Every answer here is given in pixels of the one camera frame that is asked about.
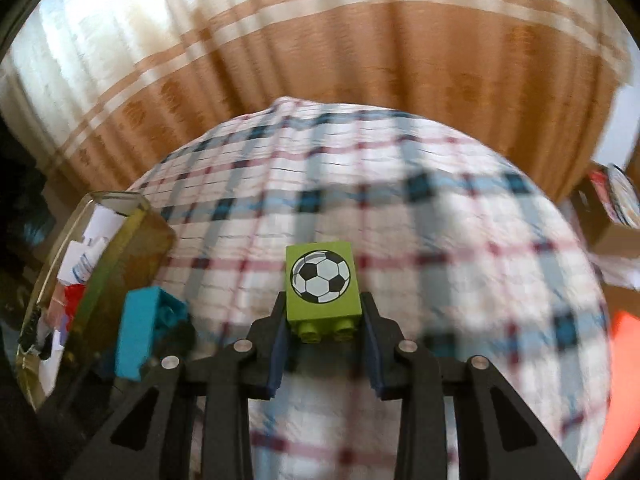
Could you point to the white paper sheet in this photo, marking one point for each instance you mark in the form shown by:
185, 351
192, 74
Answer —
50, 360

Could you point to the gold metal tin tray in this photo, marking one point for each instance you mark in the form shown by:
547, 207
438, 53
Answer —
130, 260

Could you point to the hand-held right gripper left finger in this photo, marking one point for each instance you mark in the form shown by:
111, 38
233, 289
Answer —
277, 355

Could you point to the orange cloth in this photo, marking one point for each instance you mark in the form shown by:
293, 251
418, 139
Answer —
625, 385

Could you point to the plaid tablecloth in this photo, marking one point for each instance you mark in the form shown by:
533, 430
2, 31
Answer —
450, 260

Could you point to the teal building block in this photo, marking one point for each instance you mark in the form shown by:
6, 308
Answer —
137, 330

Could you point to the red building block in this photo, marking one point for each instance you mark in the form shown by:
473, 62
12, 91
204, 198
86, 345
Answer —
75, 300

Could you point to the red packet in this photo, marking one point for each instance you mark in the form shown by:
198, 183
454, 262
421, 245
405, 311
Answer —
599, 190

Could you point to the round cookie tin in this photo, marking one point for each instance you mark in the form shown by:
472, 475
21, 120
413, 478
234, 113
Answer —
625, 195

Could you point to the green soccer ball block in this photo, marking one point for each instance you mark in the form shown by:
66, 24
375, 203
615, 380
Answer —
320, 270

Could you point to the cream and orange curtain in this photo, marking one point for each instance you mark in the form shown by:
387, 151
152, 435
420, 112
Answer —
300, 35

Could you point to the brown cardboard box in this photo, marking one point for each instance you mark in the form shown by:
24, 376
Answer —
610, 241

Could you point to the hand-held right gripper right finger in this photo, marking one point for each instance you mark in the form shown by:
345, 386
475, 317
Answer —
375, 355

